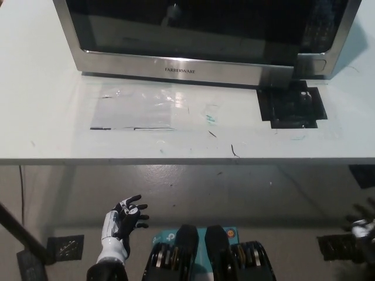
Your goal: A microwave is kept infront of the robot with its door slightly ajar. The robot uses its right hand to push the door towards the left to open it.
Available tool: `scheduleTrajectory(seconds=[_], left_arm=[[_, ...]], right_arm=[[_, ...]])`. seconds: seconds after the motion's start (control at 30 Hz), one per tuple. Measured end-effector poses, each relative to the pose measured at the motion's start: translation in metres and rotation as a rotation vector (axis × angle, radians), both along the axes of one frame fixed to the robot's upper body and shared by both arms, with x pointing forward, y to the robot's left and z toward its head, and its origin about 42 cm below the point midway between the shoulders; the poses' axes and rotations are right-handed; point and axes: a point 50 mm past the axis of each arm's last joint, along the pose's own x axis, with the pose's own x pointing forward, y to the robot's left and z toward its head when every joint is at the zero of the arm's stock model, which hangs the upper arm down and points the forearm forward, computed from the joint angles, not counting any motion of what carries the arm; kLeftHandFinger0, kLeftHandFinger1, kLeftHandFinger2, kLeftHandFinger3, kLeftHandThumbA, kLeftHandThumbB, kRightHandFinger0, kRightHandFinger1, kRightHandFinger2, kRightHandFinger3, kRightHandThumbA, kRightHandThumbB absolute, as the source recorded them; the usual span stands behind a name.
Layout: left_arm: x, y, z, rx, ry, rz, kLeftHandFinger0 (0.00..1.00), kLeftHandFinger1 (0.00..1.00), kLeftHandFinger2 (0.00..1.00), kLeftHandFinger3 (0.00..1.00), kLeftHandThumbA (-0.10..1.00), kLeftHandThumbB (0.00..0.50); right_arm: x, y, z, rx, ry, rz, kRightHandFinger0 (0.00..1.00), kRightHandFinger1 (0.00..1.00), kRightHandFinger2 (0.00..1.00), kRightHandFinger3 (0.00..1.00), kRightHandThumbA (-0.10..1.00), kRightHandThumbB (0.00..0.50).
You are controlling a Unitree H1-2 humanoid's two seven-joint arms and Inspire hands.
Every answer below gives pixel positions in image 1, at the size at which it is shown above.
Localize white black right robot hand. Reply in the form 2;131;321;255
345;197;375;244

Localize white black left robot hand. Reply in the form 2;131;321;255
96;194;149;264

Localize robot legs and feet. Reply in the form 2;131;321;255
152;227;241;281

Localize black robot body block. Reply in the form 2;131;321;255
142;224;200;281
204;224;278;281

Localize stainless microwave body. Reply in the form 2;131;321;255
81;0;369;88

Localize black square floor patch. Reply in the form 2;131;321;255
46;234;85;263
317;235;357;262

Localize dark floor mat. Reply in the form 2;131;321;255
347;164;375;190

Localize transparent plastic film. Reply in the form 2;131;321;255
89;83;177;131

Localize large black tape patch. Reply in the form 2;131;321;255
257;80;328;130

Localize black frame pole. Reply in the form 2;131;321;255
0;201;56;266

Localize black pole base plate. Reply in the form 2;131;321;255
16;249;49;281

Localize thin black cable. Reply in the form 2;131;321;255
18;165;25;203

